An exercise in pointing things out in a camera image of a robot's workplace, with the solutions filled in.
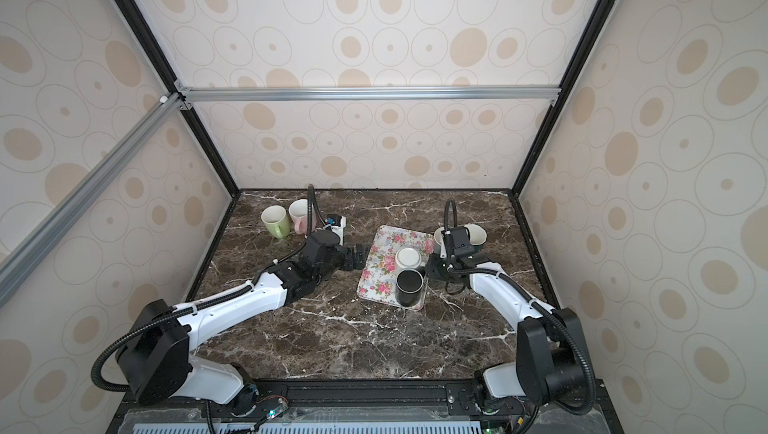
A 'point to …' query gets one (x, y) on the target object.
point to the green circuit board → (277, 410)
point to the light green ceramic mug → (275, 219)
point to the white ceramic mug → (408, 257)
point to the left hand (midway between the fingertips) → (364, 242)
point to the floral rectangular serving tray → (378, 279)
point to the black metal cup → (408, 287)
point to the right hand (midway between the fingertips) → (433, 265)
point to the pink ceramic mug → (299, 212)
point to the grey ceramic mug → (438, 238)
